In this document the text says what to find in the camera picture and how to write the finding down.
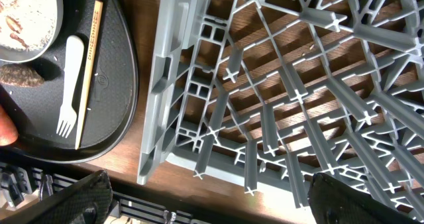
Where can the wooden chopstick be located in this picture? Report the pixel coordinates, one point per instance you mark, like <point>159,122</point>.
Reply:
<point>89,64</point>

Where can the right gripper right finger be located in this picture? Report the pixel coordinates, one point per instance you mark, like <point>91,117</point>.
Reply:
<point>333,202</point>

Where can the white plastic fork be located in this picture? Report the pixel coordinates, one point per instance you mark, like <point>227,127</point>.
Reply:
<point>74,56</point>

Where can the grey plate with food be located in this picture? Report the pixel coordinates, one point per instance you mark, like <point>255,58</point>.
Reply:
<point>29,28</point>

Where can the walnut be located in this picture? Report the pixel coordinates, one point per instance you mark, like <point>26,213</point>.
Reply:
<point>20,75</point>

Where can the round black tray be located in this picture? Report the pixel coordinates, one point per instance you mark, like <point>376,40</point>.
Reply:
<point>112,95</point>

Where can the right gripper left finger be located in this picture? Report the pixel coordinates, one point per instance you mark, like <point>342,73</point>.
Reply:
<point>86,201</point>

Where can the orange carrot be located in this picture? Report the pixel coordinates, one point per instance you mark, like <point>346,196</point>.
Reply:
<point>8,130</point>

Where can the grey dishwasher rack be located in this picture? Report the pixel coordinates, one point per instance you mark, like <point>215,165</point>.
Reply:
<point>266,93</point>

